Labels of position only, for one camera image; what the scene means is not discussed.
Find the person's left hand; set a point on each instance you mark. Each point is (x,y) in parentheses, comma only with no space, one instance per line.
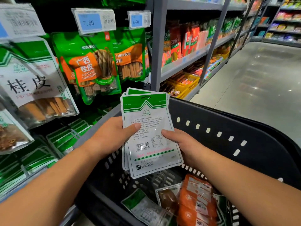
(113,138)

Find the person's right hand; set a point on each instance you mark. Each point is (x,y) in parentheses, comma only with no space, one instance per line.
(188,148)

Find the green meat stew seasoning packet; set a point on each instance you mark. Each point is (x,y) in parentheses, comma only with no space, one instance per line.
(125,160)
(150,148)

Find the black shopping basket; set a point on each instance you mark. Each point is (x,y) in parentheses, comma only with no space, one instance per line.
(225,120)

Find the pile of packets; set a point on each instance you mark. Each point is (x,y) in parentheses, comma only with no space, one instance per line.
(197,200)

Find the green orange Guangxi cinnamon bags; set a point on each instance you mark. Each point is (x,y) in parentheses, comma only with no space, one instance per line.
(131,56)
(84,68)

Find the clear cinnamon packets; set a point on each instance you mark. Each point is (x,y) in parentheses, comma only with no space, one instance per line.
(33,82)

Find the clear brown-spice packets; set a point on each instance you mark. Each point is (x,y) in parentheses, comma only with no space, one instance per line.
(12,134)

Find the person's right forearm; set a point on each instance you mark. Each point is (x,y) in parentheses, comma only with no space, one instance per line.
(249,190)

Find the person's left forearm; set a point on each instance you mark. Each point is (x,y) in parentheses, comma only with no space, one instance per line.
(51,190)

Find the row of red orange packets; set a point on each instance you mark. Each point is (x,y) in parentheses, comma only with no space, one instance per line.
(181,42)

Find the yellow display trays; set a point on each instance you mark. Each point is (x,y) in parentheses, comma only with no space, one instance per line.
(181,84)

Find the gray metal shelving unit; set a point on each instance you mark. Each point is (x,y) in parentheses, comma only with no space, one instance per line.
(158,44)
(282,43)

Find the blue white price tag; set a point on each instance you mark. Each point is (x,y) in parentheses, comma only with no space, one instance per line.
(21,21)
(94,21)
(138,20)

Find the rows of colourful packaged goods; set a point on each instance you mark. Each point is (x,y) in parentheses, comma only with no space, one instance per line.
(287,16)

